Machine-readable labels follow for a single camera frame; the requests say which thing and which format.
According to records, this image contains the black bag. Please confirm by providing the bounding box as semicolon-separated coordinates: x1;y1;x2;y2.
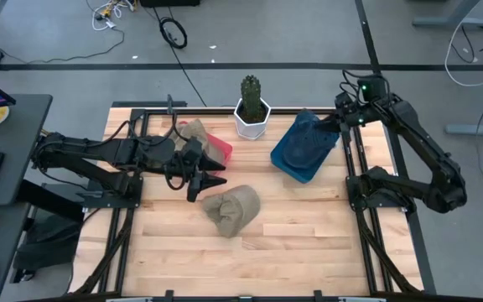
13;211;84;283

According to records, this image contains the thin black floor cable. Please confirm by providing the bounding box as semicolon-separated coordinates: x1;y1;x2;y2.
0;27;126;65

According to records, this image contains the red plastic tray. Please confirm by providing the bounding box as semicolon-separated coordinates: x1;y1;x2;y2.
178;120;233;175

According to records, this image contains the white and yellow cable bundle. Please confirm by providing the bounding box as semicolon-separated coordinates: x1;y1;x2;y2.
85;0;136;33

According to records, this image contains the black box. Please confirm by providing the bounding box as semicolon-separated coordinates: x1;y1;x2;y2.
139;0;201;8

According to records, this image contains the coiled black cable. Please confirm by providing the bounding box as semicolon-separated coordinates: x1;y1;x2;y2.
158;16;189;50

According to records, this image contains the grey side desk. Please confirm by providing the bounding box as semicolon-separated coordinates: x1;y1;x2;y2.
0;94;54;280

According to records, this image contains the green cactus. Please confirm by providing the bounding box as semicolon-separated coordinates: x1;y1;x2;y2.
240;74;263;122

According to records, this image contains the white floor cable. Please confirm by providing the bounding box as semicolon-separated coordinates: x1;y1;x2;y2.
444;18;483;88

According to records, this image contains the grey desk foot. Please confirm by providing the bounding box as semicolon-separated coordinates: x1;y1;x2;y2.
411;0;483;29
444;115;483;138

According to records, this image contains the long black floor cable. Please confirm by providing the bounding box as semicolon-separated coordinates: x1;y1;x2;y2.
152;6;208;108

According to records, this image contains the tan cotton cap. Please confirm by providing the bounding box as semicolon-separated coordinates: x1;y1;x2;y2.
169;118;226;165
201;184;262;239

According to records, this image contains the white hexagonal plant pot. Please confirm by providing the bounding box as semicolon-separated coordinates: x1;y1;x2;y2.
233;96;273;141

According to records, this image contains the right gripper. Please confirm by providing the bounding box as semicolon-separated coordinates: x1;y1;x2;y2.
315;91;369;136

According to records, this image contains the blue plastic tray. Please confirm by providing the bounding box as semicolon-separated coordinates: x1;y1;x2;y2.
269;112;340;185

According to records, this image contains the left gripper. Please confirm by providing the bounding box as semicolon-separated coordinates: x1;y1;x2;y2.
178;138;228;203

